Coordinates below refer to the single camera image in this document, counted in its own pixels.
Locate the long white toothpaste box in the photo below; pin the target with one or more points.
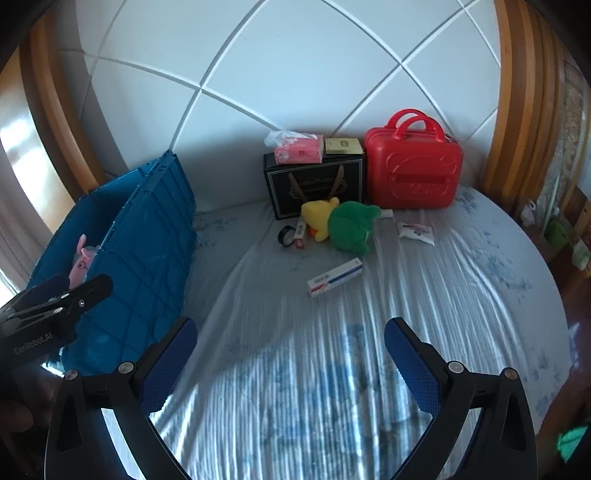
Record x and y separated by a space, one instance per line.
335 277

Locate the bed with blue floral sheet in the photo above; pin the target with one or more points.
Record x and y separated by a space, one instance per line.
323 346

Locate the white padded headboard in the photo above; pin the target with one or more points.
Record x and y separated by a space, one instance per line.
277 69

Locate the white plastic bag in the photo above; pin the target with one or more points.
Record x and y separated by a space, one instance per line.
528 213

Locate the person's left hand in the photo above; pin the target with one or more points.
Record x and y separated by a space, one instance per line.
14 415

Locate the pale green bag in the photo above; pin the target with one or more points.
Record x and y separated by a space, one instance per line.
582 254

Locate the pink pig plush toy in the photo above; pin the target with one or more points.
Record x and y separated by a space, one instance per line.
82 258

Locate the white pocket tissue packet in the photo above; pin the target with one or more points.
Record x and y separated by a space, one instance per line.
415 231

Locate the gold flat box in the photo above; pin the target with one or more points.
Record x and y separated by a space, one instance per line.
342 146

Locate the red hard-shell suitcase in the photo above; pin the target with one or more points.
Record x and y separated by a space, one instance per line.
411 170

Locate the blue plastic crate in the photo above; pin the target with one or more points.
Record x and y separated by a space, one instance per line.
152 258

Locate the black tape roll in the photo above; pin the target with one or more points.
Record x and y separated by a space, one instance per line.
285 238

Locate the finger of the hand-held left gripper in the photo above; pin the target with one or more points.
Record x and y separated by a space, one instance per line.
74 295

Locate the green bin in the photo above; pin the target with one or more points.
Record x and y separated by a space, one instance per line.
556 230

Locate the small white and red box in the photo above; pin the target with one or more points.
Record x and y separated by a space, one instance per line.
300 233

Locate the wooden headboard pillar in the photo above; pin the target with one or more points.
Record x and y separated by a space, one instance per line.
46 115
521 115

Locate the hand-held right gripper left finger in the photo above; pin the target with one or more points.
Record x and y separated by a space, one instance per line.
168 364

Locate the pink tissue pack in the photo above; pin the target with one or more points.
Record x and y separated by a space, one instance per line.
300 151

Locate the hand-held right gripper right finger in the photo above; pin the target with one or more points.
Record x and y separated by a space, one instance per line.
413 364

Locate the black cardboard box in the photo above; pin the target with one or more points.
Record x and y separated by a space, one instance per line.
318 184

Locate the yellow and green plush toy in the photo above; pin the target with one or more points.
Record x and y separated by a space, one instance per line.
346 224

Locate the green plastic bag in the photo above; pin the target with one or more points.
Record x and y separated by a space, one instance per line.
572 443

